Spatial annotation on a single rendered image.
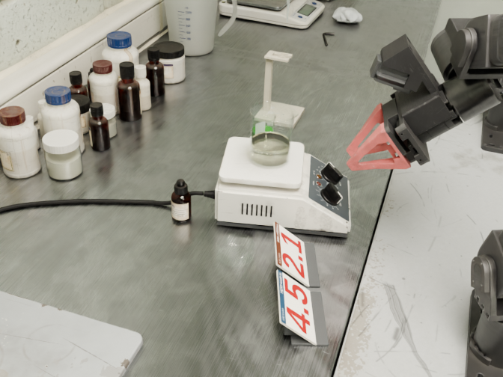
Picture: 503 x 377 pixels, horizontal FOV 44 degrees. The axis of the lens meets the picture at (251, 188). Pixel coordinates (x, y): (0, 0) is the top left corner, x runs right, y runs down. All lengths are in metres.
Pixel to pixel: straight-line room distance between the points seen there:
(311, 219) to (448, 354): 0.27
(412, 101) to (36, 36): 0.73
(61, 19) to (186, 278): 0.66
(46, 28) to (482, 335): 0.93
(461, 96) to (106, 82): 0.67
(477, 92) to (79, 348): 0.56
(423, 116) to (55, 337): 0.52
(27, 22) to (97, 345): 0.67
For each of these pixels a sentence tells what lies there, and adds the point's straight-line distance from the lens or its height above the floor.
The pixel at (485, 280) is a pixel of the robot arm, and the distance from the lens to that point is 0.72.
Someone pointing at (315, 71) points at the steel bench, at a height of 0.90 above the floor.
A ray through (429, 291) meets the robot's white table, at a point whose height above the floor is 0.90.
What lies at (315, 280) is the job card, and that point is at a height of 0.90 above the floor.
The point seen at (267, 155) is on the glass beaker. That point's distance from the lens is 0.88.
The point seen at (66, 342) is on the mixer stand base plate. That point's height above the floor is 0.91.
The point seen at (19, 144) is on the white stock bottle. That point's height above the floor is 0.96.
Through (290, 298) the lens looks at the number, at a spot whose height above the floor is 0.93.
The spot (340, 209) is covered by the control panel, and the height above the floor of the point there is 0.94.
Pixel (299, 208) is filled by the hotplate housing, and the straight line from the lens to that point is 0.89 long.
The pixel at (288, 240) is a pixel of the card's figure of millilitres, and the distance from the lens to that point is 0.87.
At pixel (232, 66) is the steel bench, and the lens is 1.44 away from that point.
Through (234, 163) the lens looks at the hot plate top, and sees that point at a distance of 0.91.
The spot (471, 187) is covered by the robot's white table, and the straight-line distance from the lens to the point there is 1.10.
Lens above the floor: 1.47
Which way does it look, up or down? 34 degrees down
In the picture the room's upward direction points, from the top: 3 degrees clockwise
